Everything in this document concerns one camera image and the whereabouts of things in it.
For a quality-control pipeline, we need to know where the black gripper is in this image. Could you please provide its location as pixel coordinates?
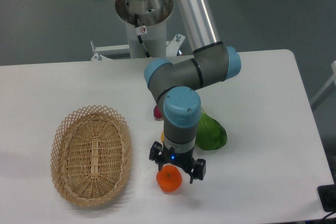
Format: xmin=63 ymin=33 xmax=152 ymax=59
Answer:
xmin=149 ymin=141 xmax=206 ymax=184

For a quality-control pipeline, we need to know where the orange toy fruit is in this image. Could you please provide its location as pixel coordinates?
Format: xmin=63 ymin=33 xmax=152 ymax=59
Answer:
xmin=156 ymin=165 xmax=183 ymax=193

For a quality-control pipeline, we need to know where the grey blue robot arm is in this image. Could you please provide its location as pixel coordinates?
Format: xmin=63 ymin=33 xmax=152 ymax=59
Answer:
xmin=115 ymin=0 xmax=242 ymax=180

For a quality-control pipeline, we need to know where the green toy cabbage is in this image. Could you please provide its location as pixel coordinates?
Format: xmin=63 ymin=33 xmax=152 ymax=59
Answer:
xmin=195 ymin=108 xmax=227 ymax=151

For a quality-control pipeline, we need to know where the purple toy sweet potato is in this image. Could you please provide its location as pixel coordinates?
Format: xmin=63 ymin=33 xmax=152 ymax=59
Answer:
xmin=153 ymin=105 xmax=163 ymax=119

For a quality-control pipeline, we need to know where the woven wicker basket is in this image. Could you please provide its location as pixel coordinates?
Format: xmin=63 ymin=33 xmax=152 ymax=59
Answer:
xmin=50 ymin=105 xmax=132 ymax=207

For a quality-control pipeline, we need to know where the black device at table edge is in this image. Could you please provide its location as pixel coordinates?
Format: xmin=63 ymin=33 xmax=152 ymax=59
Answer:
xmin=317 ymin=184 xmax=335 ymax=212

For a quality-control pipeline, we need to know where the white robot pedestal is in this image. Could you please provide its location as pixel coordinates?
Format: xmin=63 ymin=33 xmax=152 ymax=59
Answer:
xmin=90 ymin=0 xmax=186 ymax=61

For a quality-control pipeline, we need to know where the black cable on pedestal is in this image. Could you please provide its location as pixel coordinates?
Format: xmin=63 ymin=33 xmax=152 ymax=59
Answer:
xmin=134 ymin=13 xmax=152 ymax=58

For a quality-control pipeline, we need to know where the white frame at right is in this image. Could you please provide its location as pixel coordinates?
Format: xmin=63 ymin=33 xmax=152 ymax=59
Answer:
xmin=310 ymin=61 xmax=335 ymax=111

